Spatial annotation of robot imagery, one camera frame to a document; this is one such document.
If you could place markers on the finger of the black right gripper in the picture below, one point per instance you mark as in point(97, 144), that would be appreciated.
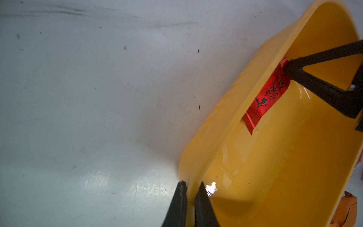
point(348, 102)

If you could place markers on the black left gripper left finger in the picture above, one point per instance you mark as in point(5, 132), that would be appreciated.
point(176, 215)

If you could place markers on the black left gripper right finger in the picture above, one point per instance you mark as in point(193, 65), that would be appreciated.
point(204, 213)

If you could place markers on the yellow plastic storage box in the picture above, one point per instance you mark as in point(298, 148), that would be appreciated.
point(293, 168)

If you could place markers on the orange tea bag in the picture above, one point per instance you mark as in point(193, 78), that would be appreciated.
point(346, 212)

